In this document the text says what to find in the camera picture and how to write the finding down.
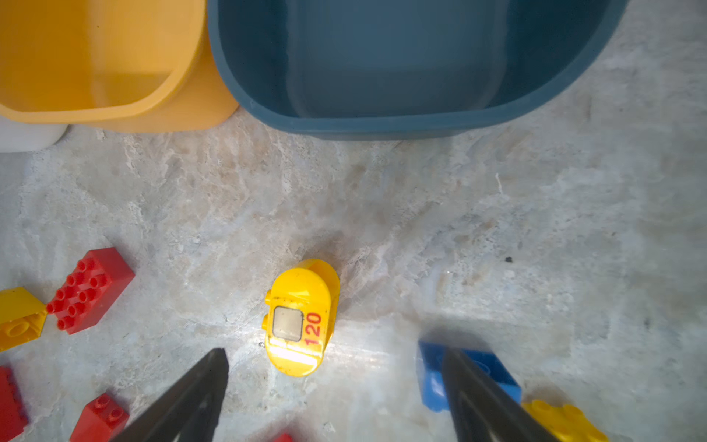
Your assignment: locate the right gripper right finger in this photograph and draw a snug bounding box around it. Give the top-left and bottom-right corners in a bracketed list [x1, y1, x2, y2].
[441, 349, 556, 441]

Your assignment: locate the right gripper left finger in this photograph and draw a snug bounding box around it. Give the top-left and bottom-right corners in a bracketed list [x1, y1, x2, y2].
[114, 348, 229, 441]

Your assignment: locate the blue lego brick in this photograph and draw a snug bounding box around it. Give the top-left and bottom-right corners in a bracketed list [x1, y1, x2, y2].
[416, 341, 522, 413]

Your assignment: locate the yellow small lego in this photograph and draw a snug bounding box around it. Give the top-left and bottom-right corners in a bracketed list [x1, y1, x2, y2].
[521, 400, 609, 442]

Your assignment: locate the yellow rounded 120 lego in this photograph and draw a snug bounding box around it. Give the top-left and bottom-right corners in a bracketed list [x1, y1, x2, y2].
[263, 259, 341, 378]

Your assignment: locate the red long lego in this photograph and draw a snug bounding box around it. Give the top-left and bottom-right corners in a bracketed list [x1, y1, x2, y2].
[46, 248, 136, 335]
[0, 366, 29, 442]

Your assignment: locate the yellow square lego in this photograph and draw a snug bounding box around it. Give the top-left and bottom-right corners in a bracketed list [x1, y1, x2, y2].
[0, 287, 48, 352]

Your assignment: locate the white plastic container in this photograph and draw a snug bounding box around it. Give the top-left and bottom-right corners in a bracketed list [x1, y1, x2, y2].
[0, 117, 68, 153]

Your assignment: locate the dark teal plastic container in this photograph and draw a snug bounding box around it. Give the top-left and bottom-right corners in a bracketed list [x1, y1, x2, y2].
[208, 0, 627, 141]

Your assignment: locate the red small lego centre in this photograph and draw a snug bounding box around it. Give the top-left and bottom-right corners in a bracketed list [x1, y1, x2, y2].
[69, 393, 130, 442]

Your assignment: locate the red lego right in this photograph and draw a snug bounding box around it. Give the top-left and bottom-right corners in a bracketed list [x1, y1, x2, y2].
[274, 434, 294, 442]

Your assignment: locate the yellow plastic container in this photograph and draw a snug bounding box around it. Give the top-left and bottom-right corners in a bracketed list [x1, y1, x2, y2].
[1, 1, 238, 134]

